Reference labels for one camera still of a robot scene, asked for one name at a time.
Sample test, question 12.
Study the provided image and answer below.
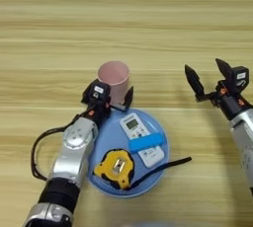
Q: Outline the right gripper small black box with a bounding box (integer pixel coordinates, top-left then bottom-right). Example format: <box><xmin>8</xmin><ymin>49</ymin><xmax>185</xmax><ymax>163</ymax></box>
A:
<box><xmin>229</xmin><ymin>65</ymin><xmax>250</xmax><ymax>91</ymax></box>

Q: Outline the left gripper small black box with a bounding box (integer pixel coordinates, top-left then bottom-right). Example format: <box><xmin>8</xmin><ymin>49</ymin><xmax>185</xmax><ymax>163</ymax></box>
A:
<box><xmin>81</xmin><ymin>79</ymin><xmax>112</xmax><ymax>106</ymax></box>

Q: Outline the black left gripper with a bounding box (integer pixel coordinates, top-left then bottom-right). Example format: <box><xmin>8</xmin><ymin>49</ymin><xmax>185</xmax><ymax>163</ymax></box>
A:
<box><xmin>79</xmin><ymin>85</ymin><xmax>135</xmax><ymax>129</ymax></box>

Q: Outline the white remote control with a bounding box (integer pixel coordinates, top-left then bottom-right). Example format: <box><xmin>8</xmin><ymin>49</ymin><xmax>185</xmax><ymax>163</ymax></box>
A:
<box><xmin>119</xmin><ymin>112</ymin><xmax>166</xmax><ymax>169</ymax></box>

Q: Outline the pink plastic cup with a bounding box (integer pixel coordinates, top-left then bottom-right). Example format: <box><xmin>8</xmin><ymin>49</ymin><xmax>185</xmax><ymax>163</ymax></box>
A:
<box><xmin>96</xmin><ymin>60</ymin><xmax>130</xmax><ymax>106</ymax></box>

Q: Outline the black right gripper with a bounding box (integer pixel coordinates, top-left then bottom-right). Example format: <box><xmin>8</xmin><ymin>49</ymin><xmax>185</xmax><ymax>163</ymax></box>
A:
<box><xmin>184</xmin><ymin>57</ymin><xmax>253</xmax><ymax>122</ymax></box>

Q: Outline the blue round plate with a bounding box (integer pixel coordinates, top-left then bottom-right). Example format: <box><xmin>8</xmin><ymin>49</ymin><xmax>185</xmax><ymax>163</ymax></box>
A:
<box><xmin>86</xmin><ymin>107</ymin><xmax>171</xmax><ymax>199</ymax></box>

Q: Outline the blue rectangular block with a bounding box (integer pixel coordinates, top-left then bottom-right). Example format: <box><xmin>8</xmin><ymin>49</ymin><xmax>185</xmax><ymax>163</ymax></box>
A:
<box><xmin>127</xmin><ymin>131</ymin><xmax>166</xmax><ymax>155</ymax></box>

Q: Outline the gripper small black box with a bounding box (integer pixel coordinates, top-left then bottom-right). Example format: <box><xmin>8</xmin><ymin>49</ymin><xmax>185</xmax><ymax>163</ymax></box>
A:
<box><xmin>81</xmin><ymin>79</ymin><xmax>112</xmax><ymax>106</ymax></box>
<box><xmin>229</xmin><ymin>65</ymin><xmax>250</xmax><ymax>91</ymax></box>

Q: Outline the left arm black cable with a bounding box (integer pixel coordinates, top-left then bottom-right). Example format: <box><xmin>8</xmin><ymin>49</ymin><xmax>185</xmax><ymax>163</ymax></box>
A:
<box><xmin>31</xmin><ymin>113</ymin><xmax>91</xmax><ymax>182</ymax></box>

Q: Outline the yellow tape measure black strap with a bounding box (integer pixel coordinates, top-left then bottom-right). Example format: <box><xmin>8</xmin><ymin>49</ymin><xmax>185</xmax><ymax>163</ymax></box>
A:
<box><xmin>92</xmin><ymin>148</ymin><xmax>193</xmax><ymax>191</ymax></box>

